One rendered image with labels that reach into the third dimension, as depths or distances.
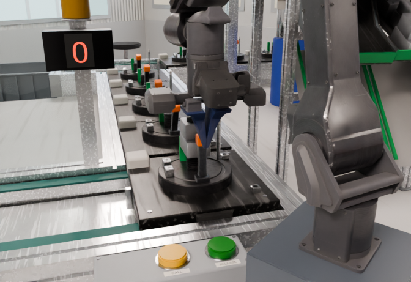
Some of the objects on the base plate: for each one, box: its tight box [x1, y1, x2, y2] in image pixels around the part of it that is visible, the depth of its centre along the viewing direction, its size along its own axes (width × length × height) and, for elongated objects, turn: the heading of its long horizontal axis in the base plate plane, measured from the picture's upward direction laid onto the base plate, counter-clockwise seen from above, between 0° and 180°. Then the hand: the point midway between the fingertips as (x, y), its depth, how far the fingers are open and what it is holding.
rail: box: [0, 207, 297, 282], centre depth 57 cm, size 6×89×11 cm, turn 105°
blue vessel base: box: [270, 37, 305, 107], centre depth 163 cm, size 16×16×27 cm
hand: (205, 128), depth 66 cm, fingers closed
